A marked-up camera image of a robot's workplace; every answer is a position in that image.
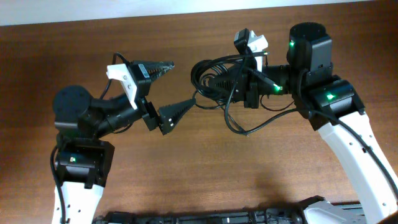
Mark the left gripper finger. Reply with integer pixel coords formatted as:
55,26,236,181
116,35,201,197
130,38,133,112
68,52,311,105
159,98,196,135
145,61,175,84

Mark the black cable bundle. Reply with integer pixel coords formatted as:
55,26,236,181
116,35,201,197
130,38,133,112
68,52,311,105
190,51,283,110

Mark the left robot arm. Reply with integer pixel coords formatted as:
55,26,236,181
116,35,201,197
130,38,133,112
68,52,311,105
50,60,196,223

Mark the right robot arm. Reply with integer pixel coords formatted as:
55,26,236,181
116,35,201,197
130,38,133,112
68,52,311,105
192,22,397,223

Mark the right camera black cable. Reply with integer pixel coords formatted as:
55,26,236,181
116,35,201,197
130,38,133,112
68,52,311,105
223,52,398,194

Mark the camera black cable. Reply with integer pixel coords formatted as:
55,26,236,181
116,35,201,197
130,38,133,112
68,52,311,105
223,52,398,194
49,52,131,224

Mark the left camera black cable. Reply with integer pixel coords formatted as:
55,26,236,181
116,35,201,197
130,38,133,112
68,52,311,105
49,52,131,224

